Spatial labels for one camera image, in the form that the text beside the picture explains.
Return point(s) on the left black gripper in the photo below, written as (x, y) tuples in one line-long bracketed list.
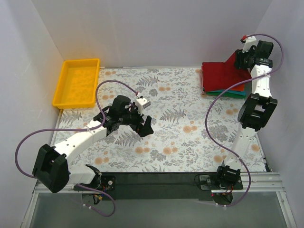
[(139, 124)]

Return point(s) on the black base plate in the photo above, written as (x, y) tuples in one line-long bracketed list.
[(106, 183), (211, 182)]

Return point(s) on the dark red t shirt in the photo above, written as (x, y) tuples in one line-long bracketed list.
[(222, 75)]

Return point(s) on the orange folded t shirt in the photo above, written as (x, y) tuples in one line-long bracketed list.
[(237, 89)]

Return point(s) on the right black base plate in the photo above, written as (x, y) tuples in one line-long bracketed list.
[(211, 182)]

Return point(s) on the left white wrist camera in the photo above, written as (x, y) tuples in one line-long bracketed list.
[(142, 103)]

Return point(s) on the pink folded t shirt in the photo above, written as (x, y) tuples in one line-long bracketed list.
[(201, 78)]

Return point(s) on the floral table mat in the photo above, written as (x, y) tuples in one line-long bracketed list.
[(191, 131)]

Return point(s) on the aluminium rail frame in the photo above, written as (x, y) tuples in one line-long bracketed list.
[(164, 200)]

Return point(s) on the yellow plastic tray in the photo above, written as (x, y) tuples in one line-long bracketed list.
[(77, 84)]

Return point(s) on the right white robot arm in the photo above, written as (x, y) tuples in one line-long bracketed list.
[(255, 112)]

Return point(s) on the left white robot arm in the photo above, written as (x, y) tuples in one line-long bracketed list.
[(53, 163)]

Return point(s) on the green folded t shirt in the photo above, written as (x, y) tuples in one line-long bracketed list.
[(231, 96)]

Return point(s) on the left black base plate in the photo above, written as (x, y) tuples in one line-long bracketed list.
[(106, 183)]

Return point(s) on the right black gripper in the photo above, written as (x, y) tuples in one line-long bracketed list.
[(239, 60)]

